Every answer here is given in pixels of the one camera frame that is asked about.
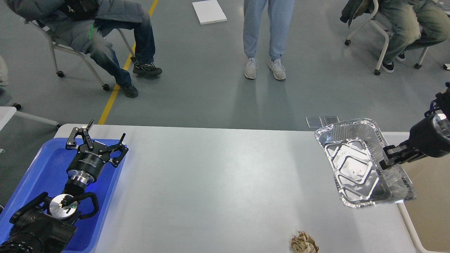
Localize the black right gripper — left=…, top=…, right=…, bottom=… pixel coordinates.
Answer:
left=379, top=117, right=450, bottom=170

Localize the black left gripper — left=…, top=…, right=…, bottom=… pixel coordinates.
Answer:
left=65, top=119, right=129, bottom=184

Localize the aluminium foil tray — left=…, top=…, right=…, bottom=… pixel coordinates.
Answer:
left=314, top=118, right=418, bottom=208

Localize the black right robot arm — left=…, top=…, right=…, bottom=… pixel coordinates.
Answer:
left=380, top=82, right=450, bottom=170

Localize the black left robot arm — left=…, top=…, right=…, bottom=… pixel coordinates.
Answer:
left=1, top=122, right=129, bottom=253

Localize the blue plastic tray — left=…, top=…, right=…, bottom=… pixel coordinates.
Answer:
left=0, top=138, right=124, bottom=253

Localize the beige plastic bin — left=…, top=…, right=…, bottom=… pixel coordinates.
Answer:
left=381, top=131, right=450, bottom=253

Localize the right floor socket plate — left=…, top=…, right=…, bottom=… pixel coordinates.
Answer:
left=323, top=116, right=340, bottom=125

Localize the floor socket plate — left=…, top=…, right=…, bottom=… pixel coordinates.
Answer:
left=306, top=117, right=323, bottom=129
left=323, top=116, right=340, bottom=125

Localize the white chair left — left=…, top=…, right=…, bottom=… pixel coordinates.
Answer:
left=25, top=19, right=136, bottom=91

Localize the white chair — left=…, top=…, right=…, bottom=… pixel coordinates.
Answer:
left=25, top=19, right=136, bottom=91
left=345, top=0, right=430, bottom=76

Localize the white chair right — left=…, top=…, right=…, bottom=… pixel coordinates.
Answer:
left=345, top=0, right=430, bottom=76

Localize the left floor socket plate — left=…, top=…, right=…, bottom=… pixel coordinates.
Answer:
left=306, top=117, right=323, bottom=129

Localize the white table leg left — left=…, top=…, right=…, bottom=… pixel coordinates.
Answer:
left=0, top=106, right=62, bottom=130

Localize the seated person in grey jacket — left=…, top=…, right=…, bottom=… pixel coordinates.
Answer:
left=5, top=0, right=162, bottom=98

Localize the seated person in green trousers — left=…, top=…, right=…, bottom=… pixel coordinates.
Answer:
left=340, top=0, right=450, bottom=73

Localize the crumpled brown paper ball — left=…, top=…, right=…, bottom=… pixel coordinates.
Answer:
left=290, top=232, right=319, bottom=253

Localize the white flat box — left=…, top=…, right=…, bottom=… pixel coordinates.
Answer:
left=192, top=0, right=227, bottom=25

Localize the standing person in blue jeans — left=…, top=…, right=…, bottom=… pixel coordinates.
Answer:
left=243, top=0, right=296, bottom=80

